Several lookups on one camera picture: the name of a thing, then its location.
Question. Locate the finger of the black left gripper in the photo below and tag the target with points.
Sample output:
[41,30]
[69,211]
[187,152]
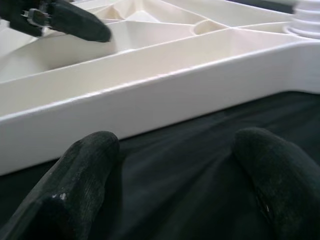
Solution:
[82,25]

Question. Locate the black cloth table cover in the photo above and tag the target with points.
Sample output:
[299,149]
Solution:
[187,162]

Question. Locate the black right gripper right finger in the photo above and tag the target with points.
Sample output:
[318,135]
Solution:
[287,190]

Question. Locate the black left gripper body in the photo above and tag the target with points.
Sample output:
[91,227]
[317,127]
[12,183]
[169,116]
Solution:
[25,15]

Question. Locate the white plastic children table top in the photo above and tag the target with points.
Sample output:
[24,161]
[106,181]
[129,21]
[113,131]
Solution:
[150,100]

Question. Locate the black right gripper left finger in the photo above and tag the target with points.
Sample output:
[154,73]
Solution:
[62,190]

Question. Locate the white plastic table leg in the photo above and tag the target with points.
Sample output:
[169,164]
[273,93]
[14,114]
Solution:
[307,20]

